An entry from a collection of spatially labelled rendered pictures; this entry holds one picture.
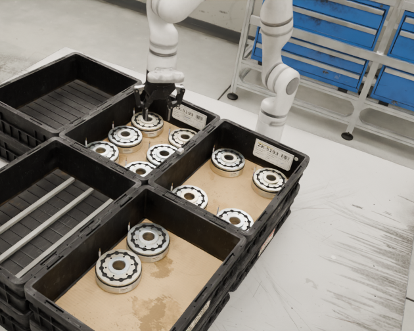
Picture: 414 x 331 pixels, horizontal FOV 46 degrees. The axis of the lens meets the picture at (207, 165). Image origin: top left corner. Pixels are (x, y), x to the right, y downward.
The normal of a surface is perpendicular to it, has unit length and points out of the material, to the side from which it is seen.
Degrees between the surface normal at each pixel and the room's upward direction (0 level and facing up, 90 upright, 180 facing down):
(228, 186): 0
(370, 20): 90
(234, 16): 90
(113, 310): 0
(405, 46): 90
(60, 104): 0
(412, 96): 90
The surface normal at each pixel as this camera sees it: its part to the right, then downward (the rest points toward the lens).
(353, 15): -0.40, 0.53
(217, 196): 0.14, -0.77
